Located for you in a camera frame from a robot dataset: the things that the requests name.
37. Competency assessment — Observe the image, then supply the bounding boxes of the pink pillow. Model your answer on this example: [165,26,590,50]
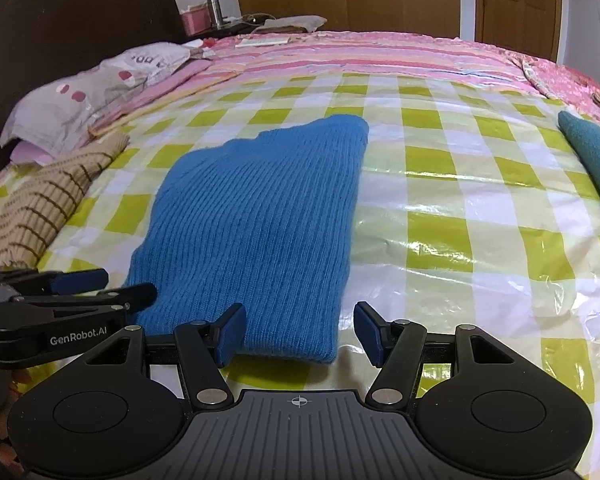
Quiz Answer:
[10,141,56,167]

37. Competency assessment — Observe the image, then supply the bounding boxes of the pink folded sheet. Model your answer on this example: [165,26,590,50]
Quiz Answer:
[90,57,241,136]

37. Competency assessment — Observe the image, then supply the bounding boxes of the pink striped blanket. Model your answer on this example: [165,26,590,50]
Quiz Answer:
[200,30,541,101]

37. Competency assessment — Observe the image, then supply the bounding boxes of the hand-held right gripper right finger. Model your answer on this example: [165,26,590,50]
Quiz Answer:
[354,301,518,408]

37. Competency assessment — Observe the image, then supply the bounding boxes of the wooden door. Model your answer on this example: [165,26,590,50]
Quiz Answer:
[475,0,563,61]

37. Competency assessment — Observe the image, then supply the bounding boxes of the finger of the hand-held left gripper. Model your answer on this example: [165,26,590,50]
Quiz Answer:
[11,282,158,318]
[5,268,109,295]

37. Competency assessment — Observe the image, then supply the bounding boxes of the grey printed pillow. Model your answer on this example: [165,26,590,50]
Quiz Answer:
[0,42,193,158]

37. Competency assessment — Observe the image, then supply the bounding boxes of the pink floral quilt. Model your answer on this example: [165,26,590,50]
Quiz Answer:
[510,52,600,123]

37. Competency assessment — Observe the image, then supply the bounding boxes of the wooden wardrobe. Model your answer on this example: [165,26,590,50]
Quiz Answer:
[230,0,463,41]

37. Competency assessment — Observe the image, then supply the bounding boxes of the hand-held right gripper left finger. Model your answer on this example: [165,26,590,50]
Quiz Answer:
[82,302,247,408]

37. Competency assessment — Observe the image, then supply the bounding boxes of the blue striped knit sweater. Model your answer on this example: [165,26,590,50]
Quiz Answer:
[125,114,370,365]

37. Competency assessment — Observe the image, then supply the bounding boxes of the grey folded cloth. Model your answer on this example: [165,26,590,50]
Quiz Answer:
[262,14,328,35]

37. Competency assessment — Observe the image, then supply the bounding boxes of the dark wooden headboard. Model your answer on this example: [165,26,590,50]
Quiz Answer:
[0,0,188,181]

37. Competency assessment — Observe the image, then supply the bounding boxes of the beige striped knit garment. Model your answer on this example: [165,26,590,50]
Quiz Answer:
[0,132,131,273]

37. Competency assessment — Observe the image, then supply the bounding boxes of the dark nightstand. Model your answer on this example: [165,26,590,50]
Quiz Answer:
[200,22,261,42]

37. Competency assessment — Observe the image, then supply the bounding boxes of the pink storage box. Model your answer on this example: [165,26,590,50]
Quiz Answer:
[180,7,212,38]

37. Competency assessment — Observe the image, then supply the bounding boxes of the white book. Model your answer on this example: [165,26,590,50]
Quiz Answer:
[235,34,290,49]

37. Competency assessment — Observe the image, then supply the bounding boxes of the green checked plastic sheet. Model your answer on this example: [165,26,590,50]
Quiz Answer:
[0,72,600,480]

